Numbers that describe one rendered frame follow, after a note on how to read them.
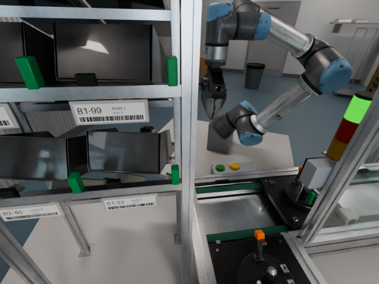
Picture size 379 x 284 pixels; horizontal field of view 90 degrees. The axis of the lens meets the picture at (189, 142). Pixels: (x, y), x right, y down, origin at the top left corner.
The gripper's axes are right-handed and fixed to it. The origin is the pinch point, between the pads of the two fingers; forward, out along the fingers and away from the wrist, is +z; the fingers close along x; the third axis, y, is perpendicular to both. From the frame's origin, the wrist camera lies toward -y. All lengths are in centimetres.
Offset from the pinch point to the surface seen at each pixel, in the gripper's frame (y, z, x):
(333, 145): -31.5, -6.2, -21.5
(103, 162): -35.7, -9.0, 29.4
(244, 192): -11.1, 30.6, -14.1
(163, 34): -14.2, -28.0, 17.2
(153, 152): -36.4, -10.7, 20.6
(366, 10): 498, -71, -559
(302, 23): 569, -38, -424
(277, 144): 33, 37, -56
